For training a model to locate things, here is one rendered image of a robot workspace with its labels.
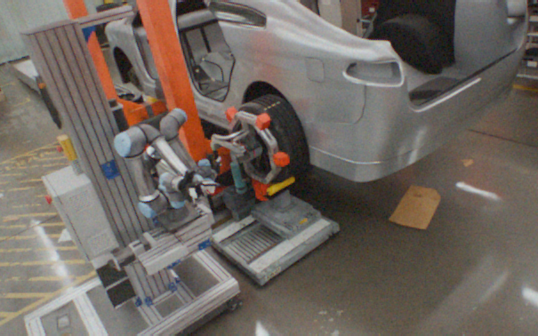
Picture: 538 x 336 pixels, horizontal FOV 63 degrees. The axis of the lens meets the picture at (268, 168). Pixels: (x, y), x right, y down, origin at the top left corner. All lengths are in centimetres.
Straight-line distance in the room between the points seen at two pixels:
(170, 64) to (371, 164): 159
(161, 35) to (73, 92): 98
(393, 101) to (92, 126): 168
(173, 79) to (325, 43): 122
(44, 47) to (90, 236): 106
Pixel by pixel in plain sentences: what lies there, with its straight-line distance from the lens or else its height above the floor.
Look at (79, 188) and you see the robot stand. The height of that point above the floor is 122.
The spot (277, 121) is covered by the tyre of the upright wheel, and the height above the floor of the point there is 109.
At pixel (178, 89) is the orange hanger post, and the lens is 335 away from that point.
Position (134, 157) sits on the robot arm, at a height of 133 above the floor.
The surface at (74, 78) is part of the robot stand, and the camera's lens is 250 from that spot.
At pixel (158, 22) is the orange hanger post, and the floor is 183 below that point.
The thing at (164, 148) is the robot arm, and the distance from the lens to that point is 245.
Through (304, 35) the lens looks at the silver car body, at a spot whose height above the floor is 167.
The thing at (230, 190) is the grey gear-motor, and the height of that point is 41.
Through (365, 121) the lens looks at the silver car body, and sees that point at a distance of 262.
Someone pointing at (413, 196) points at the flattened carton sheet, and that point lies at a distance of 403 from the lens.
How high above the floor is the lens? 229
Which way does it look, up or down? 29 degrees down
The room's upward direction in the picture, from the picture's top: 11 degrees counter-clockwise
